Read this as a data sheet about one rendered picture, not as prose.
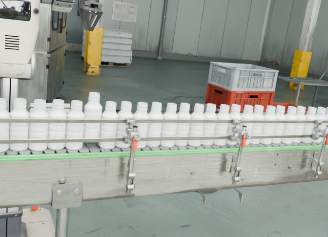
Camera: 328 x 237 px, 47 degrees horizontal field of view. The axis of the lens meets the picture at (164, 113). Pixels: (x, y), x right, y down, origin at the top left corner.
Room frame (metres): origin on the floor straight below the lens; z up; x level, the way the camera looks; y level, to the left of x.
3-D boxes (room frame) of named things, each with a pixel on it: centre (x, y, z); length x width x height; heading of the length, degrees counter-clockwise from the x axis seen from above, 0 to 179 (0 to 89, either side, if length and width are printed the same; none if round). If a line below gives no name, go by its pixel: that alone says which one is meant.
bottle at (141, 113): (1.33, 0.08, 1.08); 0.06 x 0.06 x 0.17
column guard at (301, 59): (10.97, -3.72, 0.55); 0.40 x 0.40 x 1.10; 26
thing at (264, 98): (3.92, -0.77, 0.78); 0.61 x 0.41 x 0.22; 123
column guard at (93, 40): (8.93, 1.85, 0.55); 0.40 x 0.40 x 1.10; 26
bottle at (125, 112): (1.31, 0.14, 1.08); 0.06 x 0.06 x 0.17
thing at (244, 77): (3.91, -0.76, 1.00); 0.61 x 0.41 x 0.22; 123
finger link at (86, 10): (1.37, 0.30, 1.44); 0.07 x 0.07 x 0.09; 25
